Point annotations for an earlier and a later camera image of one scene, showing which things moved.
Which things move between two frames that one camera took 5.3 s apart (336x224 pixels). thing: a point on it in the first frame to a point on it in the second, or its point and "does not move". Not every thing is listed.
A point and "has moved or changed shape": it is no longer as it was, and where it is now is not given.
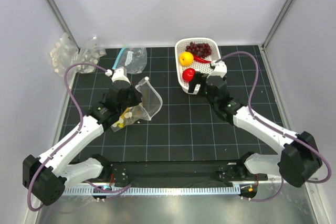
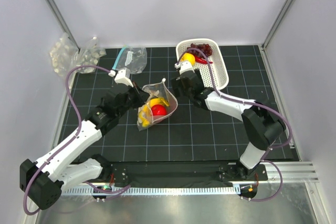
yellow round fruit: [186, 59] does not move
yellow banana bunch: [121, 123] to [145, 113]
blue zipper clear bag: [134, 60] does not move
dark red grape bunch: [201, 50] does not move
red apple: [188, 74] has moved or changed shape
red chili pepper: [200, 60] does not move
